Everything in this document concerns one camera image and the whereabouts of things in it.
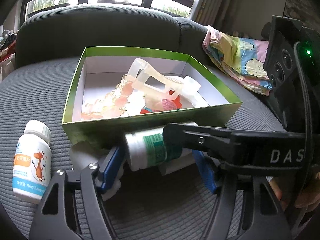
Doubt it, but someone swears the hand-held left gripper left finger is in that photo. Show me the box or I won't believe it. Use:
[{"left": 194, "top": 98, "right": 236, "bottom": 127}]
[{"left": 29, "top": 146, "right": 123, "bottom": 240}]

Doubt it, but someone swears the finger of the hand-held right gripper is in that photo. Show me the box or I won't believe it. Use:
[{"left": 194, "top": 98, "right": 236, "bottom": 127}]
[{"left": 162, "top": 122, "right": 234, "bottom": 157}]

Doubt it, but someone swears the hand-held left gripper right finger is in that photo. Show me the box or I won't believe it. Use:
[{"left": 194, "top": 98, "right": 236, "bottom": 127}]
[{"left": 192, "top": 150, "right": 293, "bottom": 240}]

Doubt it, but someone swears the green cardboard box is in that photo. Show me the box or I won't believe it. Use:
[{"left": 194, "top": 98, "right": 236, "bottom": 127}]
[{"left": 62, "top": 46, "right": 243, "bottom": 150}]

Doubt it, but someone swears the white bottle with green label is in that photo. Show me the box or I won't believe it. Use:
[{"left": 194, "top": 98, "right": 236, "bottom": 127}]
[{"left": 124, "top": 126, "right": 183, "bottom": 172}]

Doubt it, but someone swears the red and white packet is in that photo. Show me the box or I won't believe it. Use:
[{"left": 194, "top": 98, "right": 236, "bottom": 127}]
[{"left": 139, "top": 96, "right": 182, "bottom": 114}]

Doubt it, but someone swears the white plastic holder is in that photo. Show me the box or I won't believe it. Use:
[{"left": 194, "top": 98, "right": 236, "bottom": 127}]
[{"left": 144, "top": 75, "right": 202, "bottom": 110}]

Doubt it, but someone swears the translucent slotted plastic frame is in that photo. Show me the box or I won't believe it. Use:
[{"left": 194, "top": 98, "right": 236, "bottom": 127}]
[{"left": 122, "top": 57, "right": 187, "bottom": 100}]

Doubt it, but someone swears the white bottle with giraffe label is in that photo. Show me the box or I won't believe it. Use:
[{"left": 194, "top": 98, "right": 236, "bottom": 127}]
[{"left": 12, "top": 120, "right": 52, "bottom": 204}]

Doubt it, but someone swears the person's right hand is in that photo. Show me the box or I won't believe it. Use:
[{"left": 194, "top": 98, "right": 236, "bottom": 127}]
[{"left": 270, "top": 172, "right": 320, "bottom": 212}]

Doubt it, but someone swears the printed blanket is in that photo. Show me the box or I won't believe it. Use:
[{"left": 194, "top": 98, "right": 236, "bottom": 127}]
[{"left": 202, "top": 25, "right": 274, "bottom": 96}]

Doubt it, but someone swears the beige curtain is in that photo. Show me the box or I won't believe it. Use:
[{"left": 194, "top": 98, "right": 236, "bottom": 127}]
[{"left": 189, "top": 0, "right": 235, "bottom": 28}]

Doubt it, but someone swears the grey sofa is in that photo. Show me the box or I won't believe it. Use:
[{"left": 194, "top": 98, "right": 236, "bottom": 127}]
[{"left": 0, "top": 4, "right": 320, "bottom": 240}]

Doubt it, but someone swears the pile of clothes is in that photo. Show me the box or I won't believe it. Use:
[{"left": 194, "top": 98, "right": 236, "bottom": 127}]
[{"left": 0, "top": 29, "right": 18, "bottom": 63}]

